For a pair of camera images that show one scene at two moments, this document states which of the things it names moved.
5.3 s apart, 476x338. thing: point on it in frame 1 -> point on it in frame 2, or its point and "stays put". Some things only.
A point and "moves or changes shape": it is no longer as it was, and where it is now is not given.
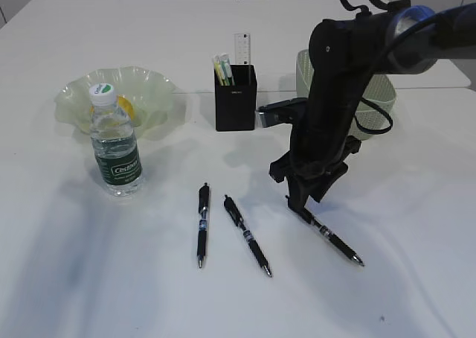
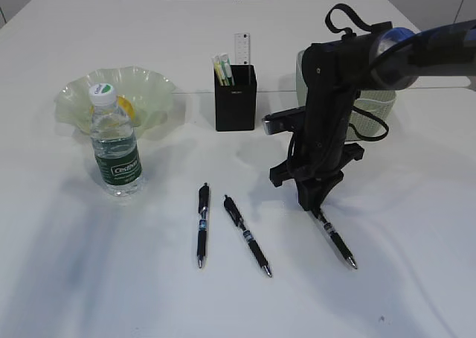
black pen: (331, 237) moves or changes shape
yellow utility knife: (219, 70) stays put
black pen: (236, 217) stays put
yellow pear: (124, 104) stays put
